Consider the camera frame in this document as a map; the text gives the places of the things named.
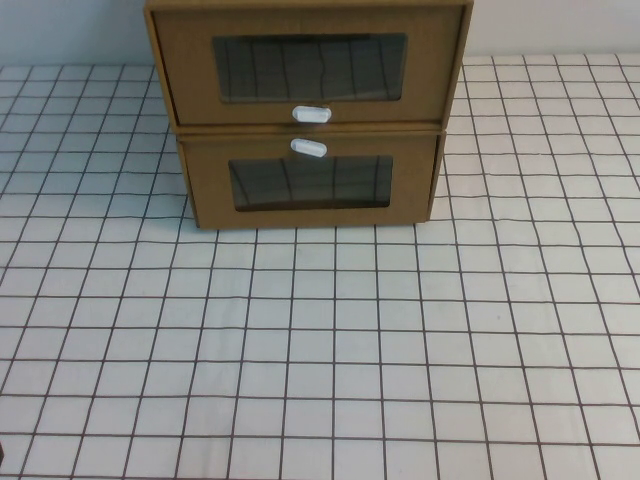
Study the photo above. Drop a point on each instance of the brown cardboard shoe box shell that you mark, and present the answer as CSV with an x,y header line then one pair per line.
x,y
310,3

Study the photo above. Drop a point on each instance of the brown cardboard drawer with window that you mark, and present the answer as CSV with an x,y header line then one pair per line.
x,y
210,150
190,75

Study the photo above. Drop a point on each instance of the brown cardboard lower drawer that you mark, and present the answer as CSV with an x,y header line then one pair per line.
x,y
225,133

